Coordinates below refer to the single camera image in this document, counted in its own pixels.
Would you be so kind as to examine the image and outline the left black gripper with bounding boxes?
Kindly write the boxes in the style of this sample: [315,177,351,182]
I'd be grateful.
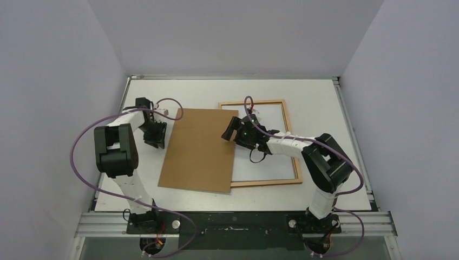
[139,120,167,150]

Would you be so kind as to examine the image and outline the brown cardboard backing board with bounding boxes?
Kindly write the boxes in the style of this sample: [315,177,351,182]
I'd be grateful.
[158,108,239,193]

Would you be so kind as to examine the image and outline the printed plant photo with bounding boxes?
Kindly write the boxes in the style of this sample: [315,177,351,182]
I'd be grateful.
[232,103,296,181]

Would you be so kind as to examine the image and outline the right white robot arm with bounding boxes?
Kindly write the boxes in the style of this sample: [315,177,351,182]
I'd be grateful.
[221,114,354,232]

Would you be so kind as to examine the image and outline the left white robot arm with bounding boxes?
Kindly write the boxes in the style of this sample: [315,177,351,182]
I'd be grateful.
[94,97,167,233]

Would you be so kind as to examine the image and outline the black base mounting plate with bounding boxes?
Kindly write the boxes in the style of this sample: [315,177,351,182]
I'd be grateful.
[126,211,342,254]

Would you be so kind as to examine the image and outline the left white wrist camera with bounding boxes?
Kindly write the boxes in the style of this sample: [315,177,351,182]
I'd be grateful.
[154,107,169,116]

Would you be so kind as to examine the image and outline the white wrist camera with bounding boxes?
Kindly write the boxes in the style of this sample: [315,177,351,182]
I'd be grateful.
[248,109,261,121]
[154,107,169,116]

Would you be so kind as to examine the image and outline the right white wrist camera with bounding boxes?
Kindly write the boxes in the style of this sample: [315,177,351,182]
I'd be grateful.
[248,109,261,121]

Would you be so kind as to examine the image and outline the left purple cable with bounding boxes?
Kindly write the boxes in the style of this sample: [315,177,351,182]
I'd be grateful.
[69,98,198,259]

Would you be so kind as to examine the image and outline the purple cable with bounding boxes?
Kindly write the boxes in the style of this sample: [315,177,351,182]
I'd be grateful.
[244,95,365,258]
[69,98,198,259]

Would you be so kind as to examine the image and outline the wooden picture frame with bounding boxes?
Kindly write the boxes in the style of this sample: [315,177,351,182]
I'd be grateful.
[219,100,309,188]

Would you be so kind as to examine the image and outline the aluminium rail front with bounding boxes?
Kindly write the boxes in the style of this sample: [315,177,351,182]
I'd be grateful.
[75,211,397,238]

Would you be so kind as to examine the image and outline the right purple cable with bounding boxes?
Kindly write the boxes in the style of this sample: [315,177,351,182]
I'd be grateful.
[244,95,365,258]

